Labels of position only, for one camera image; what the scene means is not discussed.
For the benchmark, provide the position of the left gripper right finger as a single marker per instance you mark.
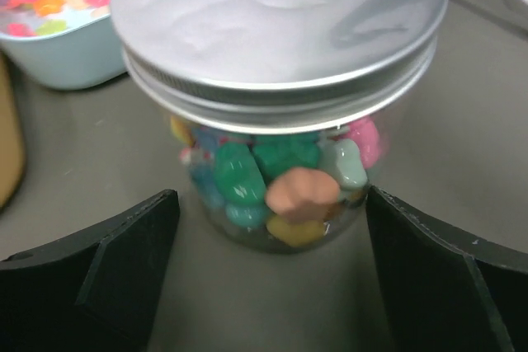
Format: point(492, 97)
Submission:
point(445, 289)

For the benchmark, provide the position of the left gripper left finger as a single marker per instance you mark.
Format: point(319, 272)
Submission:
point(94, 290)

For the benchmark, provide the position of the clear plastic jar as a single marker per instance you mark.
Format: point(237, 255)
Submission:
point(281, 193)

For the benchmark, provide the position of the clear round jar lid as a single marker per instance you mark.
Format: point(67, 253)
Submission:
point(276, 66)

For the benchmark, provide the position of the yellow tray of popsicle candies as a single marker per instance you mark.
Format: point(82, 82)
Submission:
point(13, 151)

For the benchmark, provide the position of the light blue tray of gummies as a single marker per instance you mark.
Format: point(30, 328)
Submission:
point(61, 44)

